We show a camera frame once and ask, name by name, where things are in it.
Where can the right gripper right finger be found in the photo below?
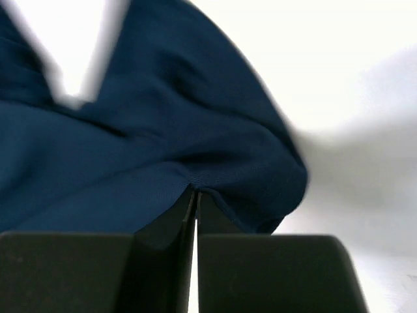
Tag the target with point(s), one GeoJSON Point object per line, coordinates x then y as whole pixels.
{"type": "Point", "coordinates": [250, 273]}

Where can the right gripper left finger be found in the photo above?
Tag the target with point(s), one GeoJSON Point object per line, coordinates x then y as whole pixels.
{"type": "Point", "coordinates": [148, 271]}

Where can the navy blue shorts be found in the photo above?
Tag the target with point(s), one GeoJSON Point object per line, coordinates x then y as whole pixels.
{"type": "Point", "coordinates": [179, 107]}

